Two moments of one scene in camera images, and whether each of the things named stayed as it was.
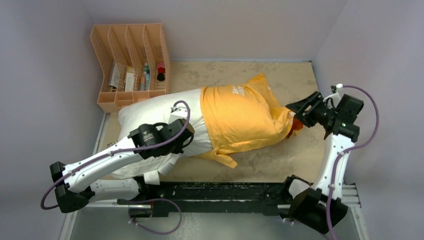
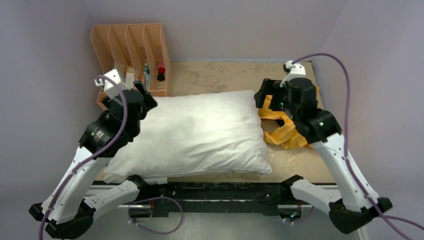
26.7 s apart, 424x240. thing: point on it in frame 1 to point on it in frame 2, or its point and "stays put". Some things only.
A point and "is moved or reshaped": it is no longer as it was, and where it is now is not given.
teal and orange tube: [145, 78] stays put
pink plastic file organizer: [133, 62] stays put
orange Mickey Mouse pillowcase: [245, 114] is moved or reshaped
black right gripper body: [319, 113] to [280, 101]
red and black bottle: [160, 75] stays put
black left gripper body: [176, 149] to [109, 101]
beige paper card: [130, 80] stays put
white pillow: [157, 110] is moved or reshaped
